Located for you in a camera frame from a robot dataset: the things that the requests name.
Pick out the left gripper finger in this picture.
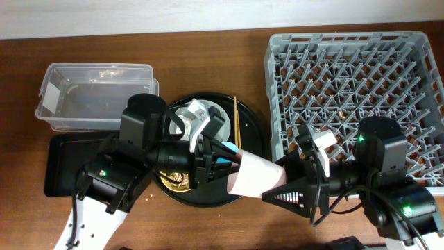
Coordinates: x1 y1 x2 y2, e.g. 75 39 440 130
206 162 240 181
204 137 241 165

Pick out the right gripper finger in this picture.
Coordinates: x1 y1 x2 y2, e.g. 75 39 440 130
274 152 304 170
262 178 309 213

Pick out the blue plastic cup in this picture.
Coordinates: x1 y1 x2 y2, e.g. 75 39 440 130
214 142 239 164

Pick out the yellow bowl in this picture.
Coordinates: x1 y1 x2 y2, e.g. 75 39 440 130
158 169 191 193

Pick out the pink plastic cup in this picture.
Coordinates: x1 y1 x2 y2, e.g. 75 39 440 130
227 150 287 198

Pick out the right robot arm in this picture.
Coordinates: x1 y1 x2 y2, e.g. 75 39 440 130
262 117 443 249

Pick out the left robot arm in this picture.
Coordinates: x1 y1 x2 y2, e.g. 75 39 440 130
55 94 241 249

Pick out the grey dishwasher rack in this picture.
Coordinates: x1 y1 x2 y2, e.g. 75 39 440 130
264 31 443 197

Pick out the wooden chopstick outer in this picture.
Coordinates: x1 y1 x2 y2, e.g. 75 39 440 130
234 96 239 148

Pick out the wooden chopstick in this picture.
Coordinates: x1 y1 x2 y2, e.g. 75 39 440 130
236 110 241 149
234 96 239 148

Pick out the wooden chopstick inner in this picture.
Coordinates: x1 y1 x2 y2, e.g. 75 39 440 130
236 110 241 149

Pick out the round black tray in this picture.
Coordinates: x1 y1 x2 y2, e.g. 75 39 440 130
153 92 268 208

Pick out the grey plate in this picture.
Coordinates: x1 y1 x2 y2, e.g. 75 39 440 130
169 99 232 143

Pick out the black rectangular tray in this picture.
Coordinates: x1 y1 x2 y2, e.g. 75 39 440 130
44 131 117 198

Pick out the clear plastic bin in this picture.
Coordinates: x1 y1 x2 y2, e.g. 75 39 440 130
35 62 160 131

